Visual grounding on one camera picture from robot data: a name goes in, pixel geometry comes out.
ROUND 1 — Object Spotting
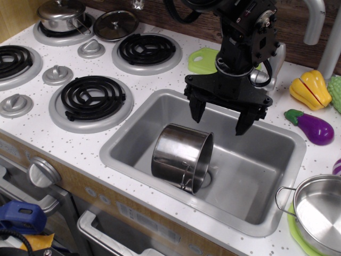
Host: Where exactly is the silver oven door handle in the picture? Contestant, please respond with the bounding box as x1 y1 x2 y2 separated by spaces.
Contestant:
0 170 61 217

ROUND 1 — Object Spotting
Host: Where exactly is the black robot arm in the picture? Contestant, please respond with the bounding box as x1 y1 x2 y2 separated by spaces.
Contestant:
164 1 281 135

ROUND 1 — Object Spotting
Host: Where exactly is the grey stove knob middle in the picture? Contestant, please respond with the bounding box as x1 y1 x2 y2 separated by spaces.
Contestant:
42 65 74 86

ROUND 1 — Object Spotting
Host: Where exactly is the silver dishwasher door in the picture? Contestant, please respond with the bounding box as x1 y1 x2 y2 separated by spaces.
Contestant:
77 210 174 255

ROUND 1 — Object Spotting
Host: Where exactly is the green toy corn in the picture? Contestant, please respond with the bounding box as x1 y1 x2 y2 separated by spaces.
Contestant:
327 76 341 113

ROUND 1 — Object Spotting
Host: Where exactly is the green cutting board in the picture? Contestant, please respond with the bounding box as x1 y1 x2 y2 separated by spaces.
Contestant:
188 47 262 75

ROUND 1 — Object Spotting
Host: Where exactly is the grey toy sink basin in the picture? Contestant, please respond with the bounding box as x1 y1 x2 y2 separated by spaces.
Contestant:
100 89 306 237

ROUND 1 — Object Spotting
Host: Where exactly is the back left stove burner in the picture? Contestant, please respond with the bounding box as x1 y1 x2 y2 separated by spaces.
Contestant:
33 13 95 47

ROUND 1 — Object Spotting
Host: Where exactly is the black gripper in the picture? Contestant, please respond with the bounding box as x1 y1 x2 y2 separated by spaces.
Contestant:
184 71 272 136

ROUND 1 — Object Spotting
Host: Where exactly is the front right stove burner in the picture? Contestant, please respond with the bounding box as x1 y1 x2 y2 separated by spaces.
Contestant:
48 76 134 134

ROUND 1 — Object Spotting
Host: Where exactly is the grey stove knob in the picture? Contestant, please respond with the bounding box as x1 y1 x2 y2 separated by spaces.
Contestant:
42 65 74 86
1 94 34 118
77 39 105 59

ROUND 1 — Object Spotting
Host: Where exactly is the round steel pot lid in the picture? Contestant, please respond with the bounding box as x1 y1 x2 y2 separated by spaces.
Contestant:
93 10 139 41

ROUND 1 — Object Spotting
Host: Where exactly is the left edge stove burner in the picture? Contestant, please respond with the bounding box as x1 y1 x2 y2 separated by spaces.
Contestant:
1 45 43 91

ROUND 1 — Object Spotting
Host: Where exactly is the black cable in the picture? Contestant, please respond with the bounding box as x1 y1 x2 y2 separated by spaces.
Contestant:
0 228 37 253

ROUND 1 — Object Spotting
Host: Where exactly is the purple toy eggplant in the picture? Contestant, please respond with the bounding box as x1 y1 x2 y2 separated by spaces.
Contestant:
284 109 335 146

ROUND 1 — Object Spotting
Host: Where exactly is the green plate under pan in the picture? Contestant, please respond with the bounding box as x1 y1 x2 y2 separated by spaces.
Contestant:
287 202 340 255

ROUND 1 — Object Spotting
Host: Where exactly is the grey stove knob bottom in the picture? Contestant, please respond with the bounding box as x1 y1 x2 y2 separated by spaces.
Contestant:
1 94 34 118

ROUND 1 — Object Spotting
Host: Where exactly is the back right stove burner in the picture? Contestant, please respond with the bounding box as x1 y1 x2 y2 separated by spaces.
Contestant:
111 33 182 76

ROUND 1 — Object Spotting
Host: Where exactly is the white vertical post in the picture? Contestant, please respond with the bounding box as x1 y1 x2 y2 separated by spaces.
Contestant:
318 1 340 81

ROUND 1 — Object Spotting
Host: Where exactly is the small lidded steel pot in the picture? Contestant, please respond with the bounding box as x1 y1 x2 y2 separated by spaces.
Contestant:
37 0 91 35

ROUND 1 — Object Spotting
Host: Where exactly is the silver oven dial knob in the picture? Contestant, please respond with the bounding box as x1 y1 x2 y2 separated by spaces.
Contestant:
27 156 62 188

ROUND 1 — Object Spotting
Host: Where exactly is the grey stove knob top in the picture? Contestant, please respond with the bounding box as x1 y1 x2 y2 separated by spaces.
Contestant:
77 39 105 59

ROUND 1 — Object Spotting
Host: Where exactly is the silver toy faucet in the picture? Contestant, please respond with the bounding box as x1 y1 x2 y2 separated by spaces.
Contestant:
251 1 326 92

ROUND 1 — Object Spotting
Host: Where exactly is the purple striped toy vegetable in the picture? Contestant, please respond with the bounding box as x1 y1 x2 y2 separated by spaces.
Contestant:
332 158 341 176

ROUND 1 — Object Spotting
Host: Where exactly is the yellow toy bell pepper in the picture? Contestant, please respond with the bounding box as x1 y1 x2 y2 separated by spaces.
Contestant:
289 70 332 111

